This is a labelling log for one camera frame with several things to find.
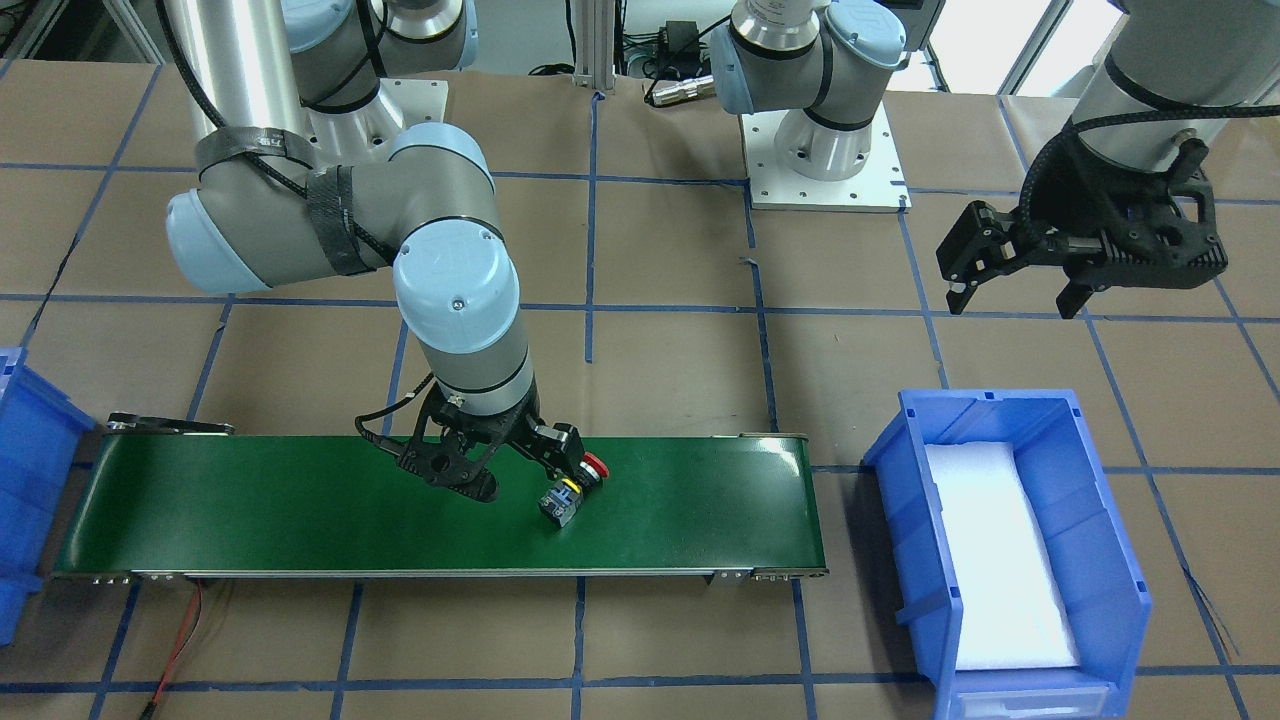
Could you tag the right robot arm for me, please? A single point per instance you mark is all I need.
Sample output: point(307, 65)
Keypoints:
point(309, 168)

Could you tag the black power adapter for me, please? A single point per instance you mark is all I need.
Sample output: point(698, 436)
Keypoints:
point(679, 46)

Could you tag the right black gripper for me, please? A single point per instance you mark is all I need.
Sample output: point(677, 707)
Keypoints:
point(553, 443)

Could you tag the green conveyor belt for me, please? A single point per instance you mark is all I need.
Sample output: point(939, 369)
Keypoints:
point(333, 507)

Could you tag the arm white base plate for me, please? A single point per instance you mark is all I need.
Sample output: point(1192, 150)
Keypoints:
point(794, 164)
point(353, 136)

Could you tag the aluminium profile post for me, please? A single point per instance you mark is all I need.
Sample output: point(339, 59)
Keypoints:
point(594, 27)

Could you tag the blue destination bin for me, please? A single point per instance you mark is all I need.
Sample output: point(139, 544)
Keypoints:
point(40, 432)

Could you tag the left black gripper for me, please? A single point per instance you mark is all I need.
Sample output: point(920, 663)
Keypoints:
point(1052, 203)

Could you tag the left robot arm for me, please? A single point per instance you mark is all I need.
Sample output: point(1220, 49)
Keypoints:
point(1175, 66)

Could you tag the red push button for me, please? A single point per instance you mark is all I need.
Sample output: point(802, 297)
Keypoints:
point(561, 502)

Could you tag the white foam pad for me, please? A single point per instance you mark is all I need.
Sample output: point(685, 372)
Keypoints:
point(1013, 615)

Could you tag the blue bin with buttons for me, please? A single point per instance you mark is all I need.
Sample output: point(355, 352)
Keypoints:
point(1092, 560)

